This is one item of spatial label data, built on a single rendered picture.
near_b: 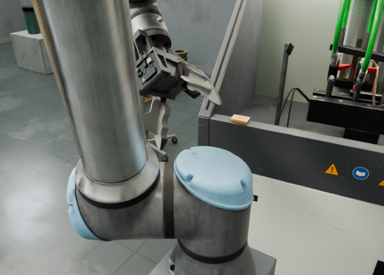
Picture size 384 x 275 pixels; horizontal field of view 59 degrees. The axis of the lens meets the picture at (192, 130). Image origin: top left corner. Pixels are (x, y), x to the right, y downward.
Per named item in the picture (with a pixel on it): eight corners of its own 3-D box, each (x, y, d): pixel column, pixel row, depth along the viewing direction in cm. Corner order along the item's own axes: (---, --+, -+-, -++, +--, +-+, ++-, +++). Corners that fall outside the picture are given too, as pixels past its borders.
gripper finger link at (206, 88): (202, 100, 52) (164, 82, 58) (224, 107, 57) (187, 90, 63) (210, 81, 52) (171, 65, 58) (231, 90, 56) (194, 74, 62)
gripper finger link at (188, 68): (197, 96, 58) (166, 82, 64) (203, 99, 60) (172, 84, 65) (207, 71, 58) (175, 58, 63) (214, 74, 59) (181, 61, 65)
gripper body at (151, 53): (135, 98, 60) (119, 47, 65) (170, 107, 66) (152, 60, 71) (164, 71, 56) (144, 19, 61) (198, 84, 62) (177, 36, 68)
